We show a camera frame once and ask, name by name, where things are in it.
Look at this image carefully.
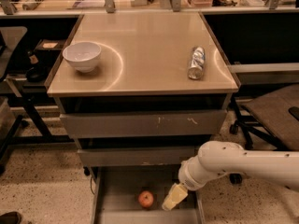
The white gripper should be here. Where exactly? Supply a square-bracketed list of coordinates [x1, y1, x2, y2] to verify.
[162, 156, 206, 211]

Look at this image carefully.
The red apple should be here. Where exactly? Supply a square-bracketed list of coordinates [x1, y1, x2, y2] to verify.
[138, 190, 154, 208]

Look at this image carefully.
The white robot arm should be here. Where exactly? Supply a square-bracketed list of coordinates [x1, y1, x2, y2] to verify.
[162, 141, 299, 211]

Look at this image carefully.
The open bottom drawer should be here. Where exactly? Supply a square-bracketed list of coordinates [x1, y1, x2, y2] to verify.
[91, 165, 206, 224]

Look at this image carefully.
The top drawer front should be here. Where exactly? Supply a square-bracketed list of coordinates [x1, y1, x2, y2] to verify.
[60, 110, 227, 138]

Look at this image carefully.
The middle drawer front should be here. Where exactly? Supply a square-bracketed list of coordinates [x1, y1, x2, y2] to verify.
[78, 147, 199, 167]

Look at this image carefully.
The crushed silver can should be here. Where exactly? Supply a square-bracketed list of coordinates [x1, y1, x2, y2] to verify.
[187, 47, 206, 80]

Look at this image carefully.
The black office chair right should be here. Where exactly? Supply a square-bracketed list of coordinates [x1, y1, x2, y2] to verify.
[229, 83, 299, 185]

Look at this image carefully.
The white bowl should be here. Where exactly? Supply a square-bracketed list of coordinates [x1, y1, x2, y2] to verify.
[63, 42, 102, 73]

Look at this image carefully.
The black shoe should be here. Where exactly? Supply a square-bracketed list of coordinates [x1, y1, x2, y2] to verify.
[0, 211, 21, 224]

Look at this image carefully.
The black round object on shelf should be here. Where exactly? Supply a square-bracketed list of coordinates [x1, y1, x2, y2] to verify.
[25, 66, 48, 82]

